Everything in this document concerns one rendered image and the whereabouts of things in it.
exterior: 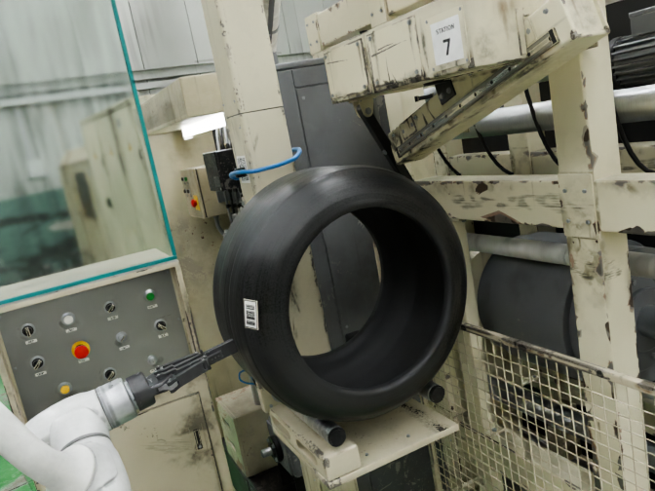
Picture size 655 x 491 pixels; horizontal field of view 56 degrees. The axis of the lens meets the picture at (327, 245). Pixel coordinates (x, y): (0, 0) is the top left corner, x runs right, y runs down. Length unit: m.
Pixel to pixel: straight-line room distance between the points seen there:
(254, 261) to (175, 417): 0.89
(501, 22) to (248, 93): 0.69
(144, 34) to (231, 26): 9.73
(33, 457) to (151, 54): 10.42
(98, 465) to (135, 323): 0.84
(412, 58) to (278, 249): 0.50
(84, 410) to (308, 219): 0.58
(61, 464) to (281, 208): 0.62
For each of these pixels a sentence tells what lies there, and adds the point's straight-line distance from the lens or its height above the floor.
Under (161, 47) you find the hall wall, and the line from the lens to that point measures 11.44.
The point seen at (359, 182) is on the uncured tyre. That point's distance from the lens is 1.33.
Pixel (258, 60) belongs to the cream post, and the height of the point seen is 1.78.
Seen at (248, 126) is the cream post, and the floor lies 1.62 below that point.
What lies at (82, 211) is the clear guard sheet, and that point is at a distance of 1.90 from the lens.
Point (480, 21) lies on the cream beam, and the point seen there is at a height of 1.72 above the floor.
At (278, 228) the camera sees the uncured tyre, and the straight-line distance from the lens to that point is 1.27.
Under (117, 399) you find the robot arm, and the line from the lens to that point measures 1.32.
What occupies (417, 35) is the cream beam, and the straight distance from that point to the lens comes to 1.35.
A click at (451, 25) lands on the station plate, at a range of 1.26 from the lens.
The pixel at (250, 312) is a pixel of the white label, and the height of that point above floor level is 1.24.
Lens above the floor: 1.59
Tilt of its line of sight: 11 degrees down
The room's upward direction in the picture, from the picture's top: 11 degrees counter-clockwise
